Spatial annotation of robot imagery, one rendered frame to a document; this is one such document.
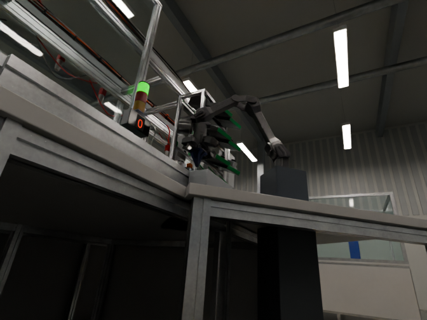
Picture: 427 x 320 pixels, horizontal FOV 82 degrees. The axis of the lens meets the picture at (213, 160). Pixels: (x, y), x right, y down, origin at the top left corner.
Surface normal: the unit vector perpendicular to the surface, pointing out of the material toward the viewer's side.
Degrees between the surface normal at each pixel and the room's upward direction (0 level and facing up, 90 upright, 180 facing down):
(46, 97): 90
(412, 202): 90
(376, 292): 90
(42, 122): 90
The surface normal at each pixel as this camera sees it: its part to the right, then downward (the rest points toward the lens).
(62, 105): 0.89, -0.12
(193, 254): 0.29, -0.37
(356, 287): -0.46, -0.38
